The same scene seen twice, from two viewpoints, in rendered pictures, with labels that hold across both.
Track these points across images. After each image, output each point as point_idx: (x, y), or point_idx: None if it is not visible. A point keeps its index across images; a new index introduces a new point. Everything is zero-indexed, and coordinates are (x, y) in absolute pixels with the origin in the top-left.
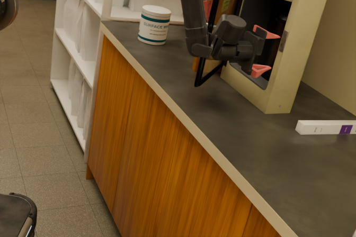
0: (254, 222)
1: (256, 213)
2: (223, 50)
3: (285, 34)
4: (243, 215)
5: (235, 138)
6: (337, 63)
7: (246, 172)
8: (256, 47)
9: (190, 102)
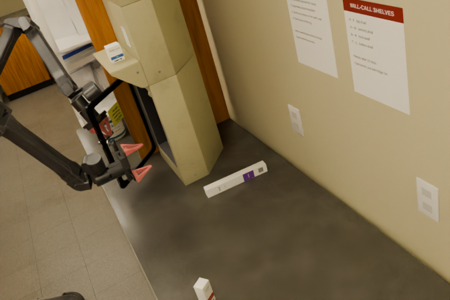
0: None
1: None
2: (97, 180)
3: (163, 127)
4: None
5: (149, 228)
6: (249, 105)
7: (145, 262)
8: (122, 165)
9: (125, 201)
